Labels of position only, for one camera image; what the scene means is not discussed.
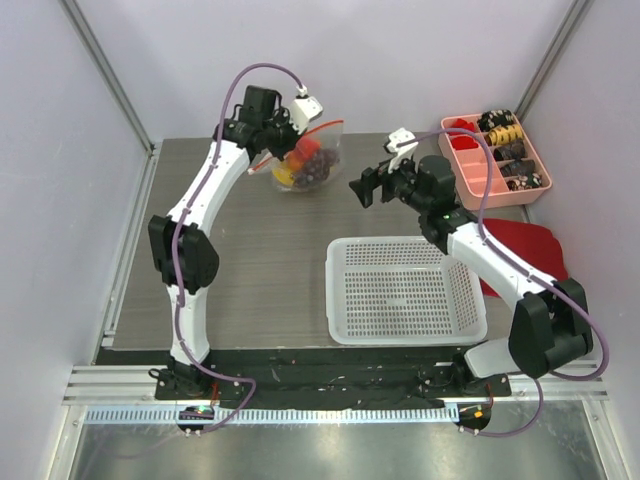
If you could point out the red cloth piece upper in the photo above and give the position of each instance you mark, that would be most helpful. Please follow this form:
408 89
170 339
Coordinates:
461 123

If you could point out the folded red cloth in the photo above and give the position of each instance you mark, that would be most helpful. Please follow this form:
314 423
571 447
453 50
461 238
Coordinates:
533 243

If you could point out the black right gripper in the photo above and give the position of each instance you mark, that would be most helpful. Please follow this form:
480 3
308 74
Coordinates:
382 179

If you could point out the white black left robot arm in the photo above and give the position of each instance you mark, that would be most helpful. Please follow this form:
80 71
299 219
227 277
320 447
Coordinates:
181 250

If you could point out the dark red toy grapes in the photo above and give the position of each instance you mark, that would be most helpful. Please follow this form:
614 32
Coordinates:
317 169

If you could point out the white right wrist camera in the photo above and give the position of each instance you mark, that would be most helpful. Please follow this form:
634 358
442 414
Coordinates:
401 145

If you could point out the white slotted cable duct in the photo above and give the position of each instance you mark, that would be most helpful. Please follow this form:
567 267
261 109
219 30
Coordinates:
193 415

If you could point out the pink compartment tray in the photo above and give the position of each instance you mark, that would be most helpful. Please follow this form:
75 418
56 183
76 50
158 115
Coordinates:
478 173

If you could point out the white perforated plastic basket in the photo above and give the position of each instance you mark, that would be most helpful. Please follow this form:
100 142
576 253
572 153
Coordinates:
400 291

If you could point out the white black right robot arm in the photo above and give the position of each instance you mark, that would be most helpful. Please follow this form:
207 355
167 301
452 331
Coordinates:
548 328

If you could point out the red cloth piece lower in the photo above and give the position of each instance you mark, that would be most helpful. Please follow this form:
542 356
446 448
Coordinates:
463 142

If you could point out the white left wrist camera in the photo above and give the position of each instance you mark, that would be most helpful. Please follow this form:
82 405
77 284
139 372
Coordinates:
303 110

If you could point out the dark brown rolled cloth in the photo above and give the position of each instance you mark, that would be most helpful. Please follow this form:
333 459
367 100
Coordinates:
515 150

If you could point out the red toy pepper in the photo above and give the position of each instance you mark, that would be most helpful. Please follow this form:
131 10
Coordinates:
306 148

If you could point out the clear zip bag orange zipper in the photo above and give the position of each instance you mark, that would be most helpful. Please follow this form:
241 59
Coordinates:
329 134

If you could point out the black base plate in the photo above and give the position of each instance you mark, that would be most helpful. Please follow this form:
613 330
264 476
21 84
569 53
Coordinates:
331 379

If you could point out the red cloth piece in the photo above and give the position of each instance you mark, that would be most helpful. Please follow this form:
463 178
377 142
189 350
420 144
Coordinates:
461 123
463 142

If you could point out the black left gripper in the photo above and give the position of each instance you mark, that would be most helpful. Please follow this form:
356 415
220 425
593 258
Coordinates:
283 117

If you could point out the dark patterned rolled cloth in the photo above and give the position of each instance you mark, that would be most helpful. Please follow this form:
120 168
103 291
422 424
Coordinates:
518 168

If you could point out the orange toy pumpkin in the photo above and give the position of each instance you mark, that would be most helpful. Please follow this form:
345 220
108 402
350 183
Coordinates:
295 162

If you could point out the yellow striped rolled cloth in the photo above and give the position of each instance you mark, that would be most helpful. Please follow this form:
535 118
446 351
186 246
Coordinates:
503 135

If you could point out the black floral rolled cloth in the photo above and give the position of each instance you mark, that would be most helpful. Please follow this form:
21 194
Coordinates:
491 119

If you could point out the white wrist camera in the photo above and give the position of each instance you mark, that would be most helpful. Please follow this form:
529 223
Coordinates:
303 110
401 145

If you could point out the dark dotted rolled cloth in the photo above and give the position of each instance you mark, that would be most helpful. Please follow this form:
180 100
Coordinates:
525 182

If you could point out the aluminium frame rail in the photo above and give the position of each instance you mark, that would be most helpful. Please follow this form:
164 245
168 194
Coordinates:
88 38

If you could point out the yellow toy banana bunch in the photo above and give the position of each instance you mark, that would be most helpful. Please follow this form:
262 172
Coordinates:
284 176

